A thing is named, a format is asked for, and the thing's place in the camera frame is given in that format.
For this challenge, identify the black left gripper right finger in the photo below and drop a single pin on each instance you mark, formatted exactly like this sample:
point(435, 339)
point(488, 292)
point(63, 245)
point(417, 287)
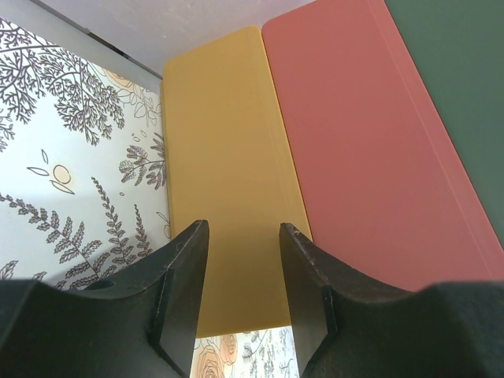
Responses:
point(347, 324)

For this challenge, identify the red drawer box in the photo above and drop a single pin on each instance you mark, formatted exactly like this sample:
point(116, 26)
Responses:
point(384, 188)

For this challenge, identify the yellow drawer box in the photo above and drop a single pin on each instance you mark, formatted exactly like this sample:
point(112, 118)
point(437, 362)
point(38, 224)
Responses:
point(229, 163)

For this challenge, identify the green drawer box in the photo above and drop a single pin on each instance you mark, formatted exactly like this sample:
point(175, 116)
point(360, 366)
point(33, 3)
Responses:
point(457, 47)

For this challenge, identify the aluminium frame rail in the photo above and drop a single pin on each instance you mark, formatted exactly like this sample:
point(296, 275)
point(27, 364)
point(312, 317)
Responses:
point(44, 21)

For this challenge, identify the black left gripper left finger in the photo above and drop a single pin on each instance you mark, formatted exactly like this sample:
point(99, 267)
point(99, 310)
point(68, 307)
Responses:
point(139, 322)

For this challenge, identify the floral patterned table mat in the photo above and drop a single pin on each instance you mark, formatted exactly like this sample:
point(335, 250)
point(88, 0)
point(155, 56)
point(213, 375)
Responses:
point(83, 187)

